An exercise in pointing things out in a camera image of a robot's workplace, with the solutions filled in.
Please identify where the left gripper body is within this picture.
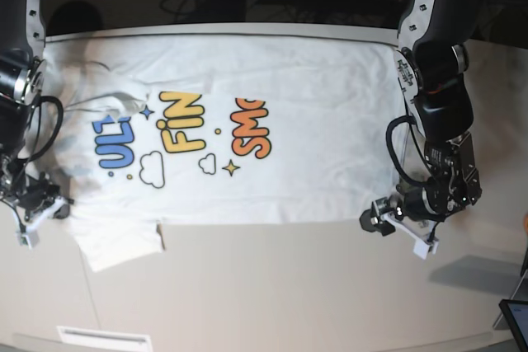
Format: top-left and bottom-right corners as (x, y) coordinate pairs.
(370, 182), (462, 223)

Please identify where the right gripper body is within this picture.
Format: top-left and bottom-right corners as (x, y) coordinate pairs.
(1, 172), (60, 213)

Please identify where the white printed T-shirt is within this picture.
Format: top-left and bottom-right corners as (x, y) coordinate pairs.
(45, 35), (403, 271)

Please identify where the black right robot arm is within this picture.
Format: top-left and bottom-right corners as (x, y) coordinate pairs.
(1, 0), (73, 222)

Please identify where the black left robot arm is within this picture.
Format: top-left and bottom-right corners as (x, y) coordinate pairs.
(360, 0), (485, 236)

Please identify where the white label on table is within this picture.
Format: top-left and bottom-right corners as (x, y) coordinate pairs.
(57, 326), (153, 351)

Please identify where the tablet screen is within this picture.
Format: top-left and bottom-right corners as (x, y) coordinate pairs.
(493, 299), (527, 352)

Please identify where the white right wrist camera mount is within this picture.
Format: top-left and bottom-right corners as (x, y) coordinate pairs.
(16, 197), (66, 249)

